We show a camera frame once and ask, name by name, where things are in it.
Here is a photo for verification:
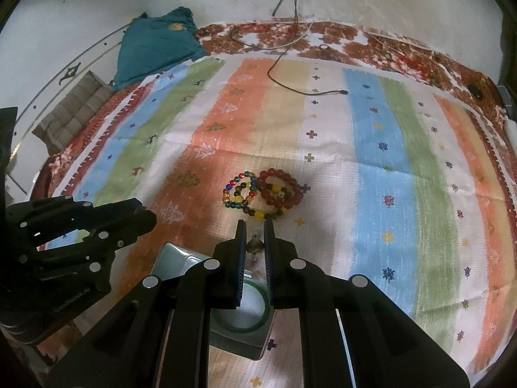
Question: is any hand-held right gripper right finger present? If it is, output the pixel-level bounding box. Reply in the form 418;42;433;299
263;221;471;388

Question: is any striped printed blanket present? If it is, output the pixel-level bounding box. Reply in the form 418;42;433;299
38;54;517;388

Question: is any brown floral bedsheet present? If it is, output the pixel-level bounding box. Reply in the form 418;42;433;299
32;18;517;231

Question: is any grey metal box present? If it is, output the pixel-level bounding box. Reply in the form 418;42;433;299
151;242;276;361

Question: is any brown bead bracelet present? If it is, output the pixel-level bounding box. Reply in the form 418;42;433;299
247;232;266;279

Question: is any striped grey cushion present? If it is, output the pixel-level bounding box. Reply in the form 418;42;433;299
31;70;114;156

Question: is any red bead bracelet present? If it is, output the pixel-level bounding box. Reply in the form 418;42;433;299
258;167;305;208

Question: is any green bangle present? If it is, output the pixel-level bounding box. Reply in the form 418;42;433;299
210;277;270;333

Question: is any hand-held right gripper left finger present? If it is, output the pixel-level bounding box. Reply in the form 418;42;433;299
45;219;248;388

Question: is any multicolour bead bracelet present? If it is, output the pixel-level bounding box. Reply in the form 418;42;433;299
221;171;289;221

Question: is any black cable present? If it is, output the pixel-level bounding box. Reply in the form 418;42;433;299
267;0;350;97

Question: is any white cable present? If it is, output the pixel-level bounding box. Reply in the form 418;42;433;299
229;22;316;50

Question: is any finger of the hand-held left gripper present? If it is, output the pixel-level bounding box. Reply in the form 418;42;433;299
20;226;152;292
5;195;157;251

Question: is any teal pillow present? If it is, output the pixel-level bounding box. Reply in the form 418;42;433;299
112;6;207;91

